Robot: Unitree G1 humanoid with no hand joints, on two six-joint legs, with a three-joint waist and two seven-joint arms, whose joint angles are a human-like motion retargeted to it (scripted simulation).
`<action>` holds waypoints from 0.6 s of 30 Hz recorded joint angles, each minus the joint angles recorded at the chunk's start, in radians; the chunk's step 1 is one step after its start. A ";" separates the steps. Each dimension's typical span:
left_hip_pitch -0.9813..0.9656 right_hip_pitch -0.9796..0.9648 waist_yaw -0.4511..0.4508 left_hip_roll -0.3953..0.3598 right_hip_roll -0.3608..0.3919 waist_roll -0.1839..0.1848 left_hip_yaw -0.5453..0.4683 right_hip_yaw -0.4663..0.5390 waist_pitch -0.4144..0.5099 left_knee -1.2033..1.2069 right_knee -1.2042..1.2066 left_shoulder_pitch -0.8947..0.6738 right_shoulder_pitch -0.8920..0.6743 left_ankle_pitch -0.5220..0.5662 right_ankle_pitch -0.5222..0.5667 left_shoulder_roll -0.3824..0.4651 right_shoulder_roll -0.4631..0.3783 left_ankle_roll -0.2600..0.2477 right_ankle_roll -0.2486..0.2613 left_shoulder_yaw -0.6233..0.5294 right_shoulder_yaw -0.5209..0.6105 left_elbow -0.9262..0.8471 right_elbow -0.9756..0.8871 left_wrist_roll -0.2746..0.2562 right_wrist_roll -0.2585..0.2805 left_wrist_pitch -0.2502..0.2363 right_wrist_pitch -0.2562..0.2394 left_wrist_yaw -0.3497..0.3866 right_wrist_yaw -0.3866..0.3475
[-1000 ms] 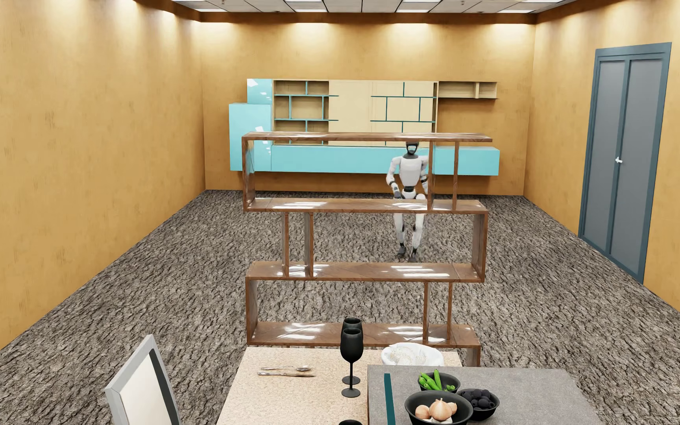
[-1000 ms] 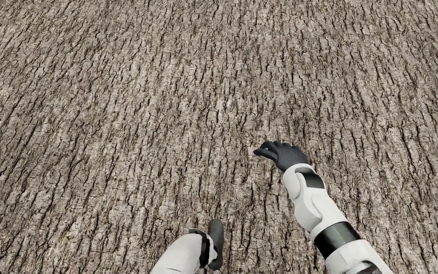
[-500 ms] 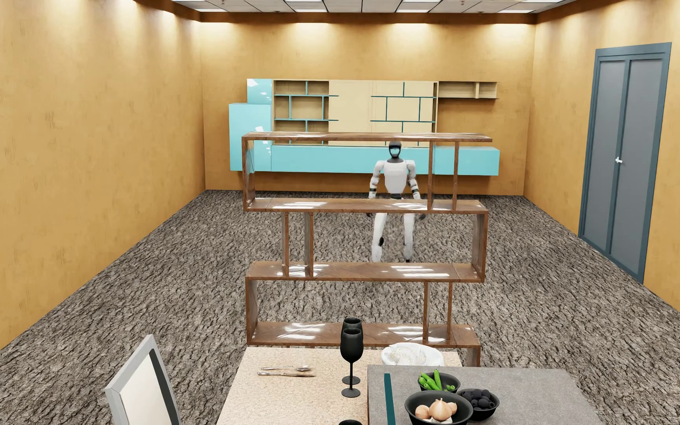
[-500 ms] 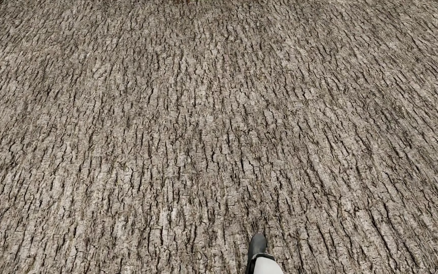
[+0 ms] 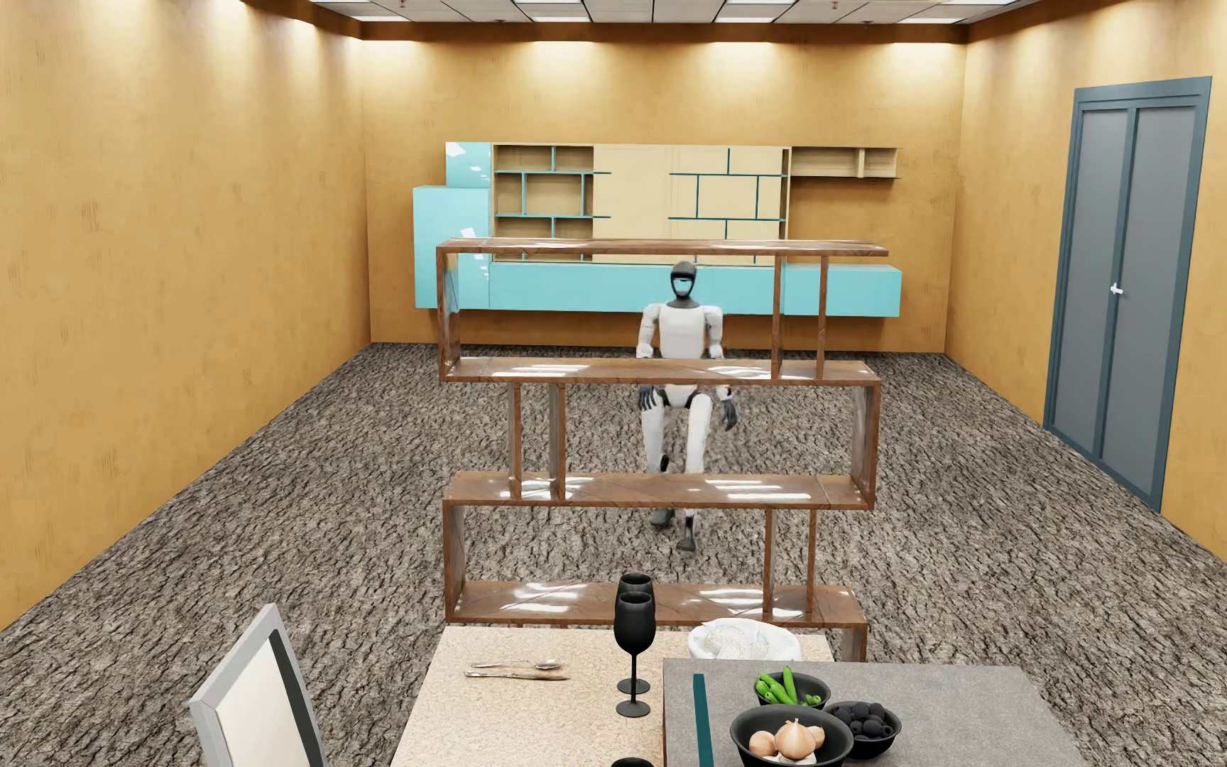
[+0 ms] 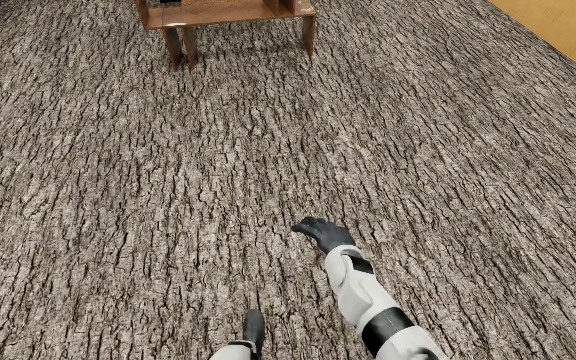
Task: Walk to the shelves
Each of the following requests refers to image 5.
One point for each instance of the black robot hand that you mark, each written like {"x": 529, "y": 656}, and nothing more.
{"x": 649, "y": 400}
{"x": 729, "y": 413}

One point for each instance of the white robot right leg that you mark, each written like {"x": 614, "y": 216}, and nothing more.
{"x": 654, "y": 432}

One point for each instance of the white robot leg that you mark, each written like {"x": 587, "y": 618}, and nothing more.
{"x": 694, "y": 437}
{"x": 654, "y": 432}

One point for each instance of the white robot left leg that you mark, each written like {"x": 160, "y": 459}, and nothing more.
{"x": 694, "y": 437}

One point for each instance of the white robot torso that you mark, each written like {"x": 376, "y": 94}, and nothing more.
{"x": 683, "y": 332}

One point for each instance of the brown wooden zigzag shelf unit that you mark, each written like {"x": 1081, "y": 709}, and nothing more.
{"x": 667, "y": 489}

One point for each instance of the black wine glass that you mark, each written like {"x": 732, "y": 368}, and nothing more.
{"x": 636, "y": 582}
{"x": 634, "y": 629}
{"x": 632, "y": 763}

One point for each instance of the white plate of rice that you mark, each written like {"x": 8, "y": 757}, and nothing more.
{"x": 743, "y": 641}

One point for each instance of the green beans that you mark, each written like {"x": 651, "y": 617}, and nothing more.
{"x": 784, "y": 687}

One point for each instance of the black bowl with green beans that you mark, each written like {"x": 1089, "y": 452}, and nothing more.
{"x": 821, "y": 687}

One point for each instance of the large yellow onion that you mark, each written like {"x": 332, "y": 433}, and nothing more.
{"x": 795, "y": 738}

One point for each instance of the small yellow onion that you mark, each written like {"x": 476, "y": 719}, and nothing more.
{"x": 762, "y": 744}
{"x": 818, "y": 734}

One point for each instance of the black bowl with onions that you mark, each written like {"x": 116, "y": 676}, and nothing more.
{"x": 837, "y": 740}

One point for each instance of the black bowl with dark berries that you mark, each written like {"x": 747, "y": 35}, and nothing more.
{"x": 869, "y": 746}

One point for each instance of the grey table mat teal stripe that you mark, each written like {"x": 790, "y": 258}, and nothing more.
{"x": 954, "y": 714}

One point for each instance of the grey-blue double door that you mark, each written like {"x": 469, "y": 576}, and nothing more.
{"x": 1130, "y": 277}

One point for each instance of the turquoise and beige wall cabinet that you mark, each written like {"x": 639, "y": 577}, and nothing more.
{"x": 635, "y": 288}

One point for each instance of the open wooden wall shelf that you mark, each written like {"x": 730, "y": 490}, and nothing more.
{"x": 844, "y": 163}

